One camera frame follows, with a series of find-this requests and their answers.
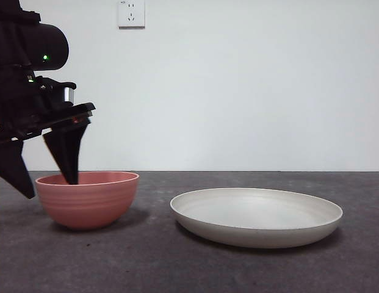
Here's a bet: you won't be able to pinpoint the red ribbed bowl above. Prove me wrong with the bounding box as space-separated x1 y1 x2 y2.
35 171 140 231

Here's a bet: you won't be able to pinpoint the white round plate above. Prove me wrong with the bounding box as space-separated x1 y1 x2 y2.
170 187 344 249

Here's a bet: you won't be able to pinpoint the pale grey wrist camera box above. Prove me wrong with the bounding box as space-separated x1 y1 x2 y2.
63 86 77 103

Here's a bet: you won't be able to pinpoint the white wall socket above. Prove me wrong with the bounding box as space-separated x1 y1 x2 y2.
117 0 146 31

